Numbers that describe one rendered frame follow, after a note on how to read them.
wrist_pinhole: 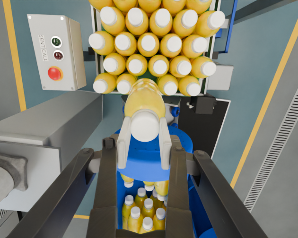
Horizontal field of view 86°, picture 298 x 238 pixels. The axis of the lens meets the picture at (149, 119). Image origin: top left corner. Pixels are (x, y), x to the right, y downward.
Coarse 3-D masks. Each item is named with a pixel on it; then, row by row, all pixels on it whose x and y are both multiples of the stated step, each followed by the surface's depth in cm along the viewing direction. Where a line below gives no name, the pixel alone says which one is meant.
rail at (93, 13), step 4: (92, 8) 51; (92, 12) 52; (92, 16) 52; (92, 20) 52; (96, 20) 55; (92, 24) 53; (96, 24) 55; (96, 28) 55; (96, 56) 56; (96, 60) 57; (96, 64) 57; (96, 68) 58; (96, 72) 58; (100, 72) 61
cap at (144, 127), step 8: (144, 112) 21; (136, 120) 20; (144, 120) 20; (152, 120) 20; (136, 128) 21; (144, 128) 21; (152, 128) 21; (136, 136) 21; (144, 136) 21; (152, 136) 21
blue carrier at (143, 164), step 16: (176, 128) 63; (144, 144) 51; (192, 144) 52; (128, 160) 44; (144, 160) 43; (160, 160) 43; (128, 176) 46; (144, 176) 44; (160, 176) 44; (128, 192) 77
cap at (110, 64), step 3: (105, 60) 45; (108, 60) 45; (111, 60) 45; (114, 60) 46; (105, 63) 46; (108, 63) 46; (111, 63) 46; (114, 63) 46; (105, 66) 46; (108, 66) 46; (111, 66) 46; (114, 66) 46; (105, 69) 46; (108, 69) 46; (111, 69) 46; (114, 69) 46
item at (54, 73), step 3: (51, 69) 45; (54, 69) 45; (57, 69) 46; (48, 72) 46; (51, 72) 46; (54, 72) 46; (57, 72) 46; (48, 75) 46; (51, 75) 46; (54, 75) 46; (57, 75) 46; (60, 75) 46; (51, 78) 46; (54, 78) 46; (57, 78) 46
